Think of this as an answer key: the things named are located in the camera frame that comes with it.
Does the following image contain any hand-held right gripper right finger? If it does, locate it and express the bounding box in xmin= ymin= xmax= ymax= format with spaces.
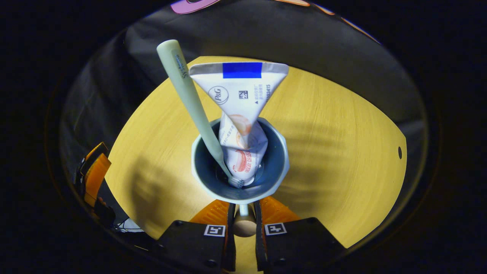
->
xmin=253 ymin=196 xmax=347 ymax=272

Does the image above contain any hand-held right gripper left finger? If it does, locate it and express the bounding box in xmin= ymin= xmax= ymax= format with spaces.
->
xmin=156 ymin=199 xmax=237 ymax=272

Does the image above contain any pale blue cup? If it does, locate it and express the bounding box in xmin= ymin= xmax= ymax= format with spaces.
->
xmin=191 ymin=117 xmax=290 ymax=237

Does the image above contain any pale green toothbrush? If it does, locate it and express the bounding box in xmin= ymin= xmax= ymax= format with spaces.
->
xmin=156 ymin=39 xmax=245 ymax=189

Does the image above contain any white toothpaste tube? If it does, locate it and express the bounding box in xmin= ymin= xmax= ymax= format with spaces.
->
xmin=189 ymin=62 xmax=290 ymax=186

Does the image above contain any black backdrop cloth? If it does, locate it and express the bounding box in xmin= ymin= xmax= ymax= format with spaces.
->
xmin=59 ymin=0 xmax=428 ymax=172

